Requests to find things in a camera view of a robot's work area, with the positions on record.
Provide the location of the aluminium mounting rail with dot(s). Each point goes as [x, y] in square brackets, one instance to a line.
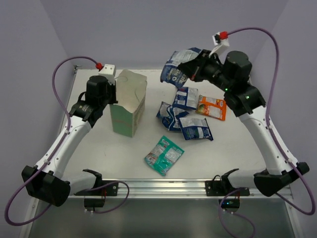
[157, 188]

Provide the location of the dark blue snack packet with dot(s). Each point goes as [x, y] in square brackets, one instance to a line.
[193, 128]

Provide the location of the green paper gift bag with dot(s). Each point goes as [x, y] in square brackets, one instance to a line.
[131, 95]

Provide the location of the blue white snack packet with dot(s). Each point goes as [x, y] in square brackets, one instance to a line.
[186, 98]
[169, 115]
[170, 72]

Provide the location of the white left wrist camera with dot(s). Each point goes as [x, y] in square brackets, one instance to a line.
[108, 71]

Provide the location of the black left base bracket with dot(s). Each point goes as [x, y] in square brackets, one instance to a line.
[110, 190]

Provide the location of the black right base bracket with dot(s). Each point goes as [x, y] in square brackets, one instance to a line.
[218, 188]

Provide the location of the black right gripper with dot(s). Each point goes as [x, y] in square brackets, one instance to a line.
[192, 68]

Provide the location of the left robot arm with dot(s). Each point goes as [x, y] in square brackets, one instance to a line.
[45, 180]

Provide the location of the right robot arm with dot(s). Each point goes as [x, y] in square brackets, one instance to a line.
[249, 106]

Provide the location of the black base bracket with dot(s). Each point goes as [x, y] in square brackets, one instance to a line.
[218, 188]
[110, 190]

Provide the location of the green snack packet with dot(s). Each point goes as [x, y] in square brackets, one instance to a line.
[163, 156]

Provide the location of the orange snack packet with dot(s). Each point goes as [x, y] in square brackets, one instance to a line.
[212, 107]

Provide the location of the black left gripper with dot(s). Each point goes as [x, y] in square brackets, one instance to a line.
[112, 92]

